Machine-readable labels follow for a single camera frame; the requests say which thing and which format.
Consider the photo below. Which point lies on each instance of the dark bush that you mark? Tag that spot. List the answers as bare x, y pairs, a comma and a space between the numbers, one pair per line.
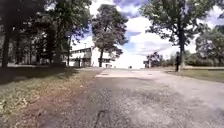
155, 60

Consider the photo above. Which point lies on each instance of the grass verge with fallen leaves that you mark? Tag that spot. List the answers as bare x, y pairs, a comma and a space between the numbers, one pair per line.
20, 90

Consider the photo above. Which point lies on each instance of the tall pine tree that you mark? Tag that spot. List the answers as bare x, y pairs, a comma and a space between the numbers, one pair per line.
108, 26

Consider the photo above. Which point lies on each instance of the row of trees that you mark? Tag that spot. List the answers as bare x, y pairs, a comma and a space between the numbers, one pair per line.
210, 46

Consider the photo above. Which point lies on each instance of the group of dark trees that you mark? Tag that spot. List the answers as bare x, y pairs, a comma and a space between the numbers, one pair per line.
33, 33

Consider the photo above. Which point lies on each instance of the white building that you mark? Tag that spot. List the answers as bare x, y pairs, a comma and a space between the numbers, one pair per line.
83, 55

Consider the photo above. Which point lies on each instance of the green grass field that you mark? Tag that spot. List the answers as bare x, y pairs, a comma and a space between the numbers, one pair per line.
206, 75

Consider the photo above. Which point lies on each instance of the grey asphalt road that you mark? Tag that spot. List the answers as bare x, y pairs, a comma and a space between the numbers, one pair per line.
133, 100

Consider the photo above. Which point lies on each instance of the large leafy tree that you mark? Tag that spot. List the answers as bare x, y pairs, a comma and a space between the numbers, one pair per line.
181, 20

